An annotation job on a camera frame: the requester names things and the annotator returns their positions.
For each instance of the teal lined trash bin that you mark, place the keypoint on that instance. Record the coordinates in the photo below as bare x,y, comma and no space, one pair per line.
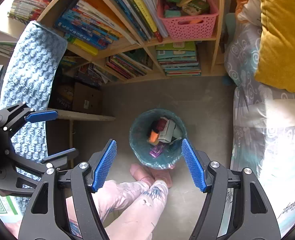
140,131

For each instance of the dark red small box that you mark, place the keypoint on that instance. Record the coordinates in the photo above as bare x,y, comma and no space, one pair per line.
160,125

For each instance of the yellow pillow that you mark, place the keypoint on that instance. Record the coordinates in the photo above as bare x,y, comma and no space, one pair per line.
276,66

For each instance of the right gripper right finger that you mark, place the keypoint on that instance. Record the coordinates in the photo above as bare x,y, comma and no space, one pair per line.
251,217

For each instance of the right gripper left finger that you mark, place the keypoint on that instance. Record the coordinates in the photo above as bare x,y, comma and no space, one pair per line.
46,216

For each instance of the wooden bookshelf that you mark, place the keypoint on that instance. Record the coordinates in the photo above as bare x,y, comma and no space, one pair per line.
208,51

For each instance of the white square carton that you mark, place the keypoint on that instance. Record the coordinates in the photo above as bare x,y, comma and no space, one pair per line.
166,135

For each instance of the purple long box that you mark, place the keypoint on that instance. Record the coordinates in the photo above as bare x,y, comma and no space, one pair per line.
157,150

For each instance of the pink plastic basket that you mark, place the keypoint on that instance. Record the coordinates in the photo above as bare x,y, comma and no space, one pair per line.
199,27

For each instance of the grey patterned bed sheet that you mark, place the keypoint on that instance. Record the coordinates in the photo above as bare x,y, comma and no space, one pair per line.
264,126

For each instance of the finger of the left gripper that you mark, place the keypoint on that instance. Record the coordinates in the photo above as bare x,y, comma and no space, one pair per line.
69,154
41,116

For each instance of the blue textured blanket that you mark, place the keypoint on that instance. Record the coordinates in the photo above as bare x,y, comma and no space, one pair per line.
28,78

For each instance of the person's legs pink pants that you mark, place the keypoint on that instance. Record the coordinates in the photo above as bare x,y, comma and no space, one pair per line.
142,202

